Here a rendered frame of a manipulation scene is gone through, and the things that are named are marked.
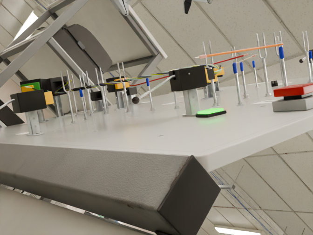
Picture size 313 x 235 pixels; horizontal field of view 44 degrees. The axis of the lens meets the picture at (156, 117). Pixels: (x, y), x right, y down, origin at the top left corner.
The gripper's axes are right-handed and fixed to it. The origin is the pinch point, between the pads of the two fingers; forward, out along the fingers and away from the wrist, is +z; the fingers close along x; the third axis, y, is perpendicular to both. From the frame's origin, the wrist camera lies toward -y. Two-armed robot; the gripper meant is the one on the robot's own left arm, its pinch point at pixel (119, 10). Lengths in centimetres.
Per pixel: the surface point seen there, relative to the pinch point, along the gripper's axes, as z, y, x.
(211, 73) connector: 13.4, 8.9, 13.1
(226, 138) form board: 29.2, 12.6, -14.8
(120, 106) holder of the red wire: -2, -31, 58
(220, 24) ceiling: -108, -14, 294
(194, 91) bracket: 15.9, 5.1, 11.2
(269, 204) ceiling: 80, -69, 561
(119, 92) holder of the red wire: -6, -30, 57
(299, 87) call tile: 24.3, 22.1, 0.3
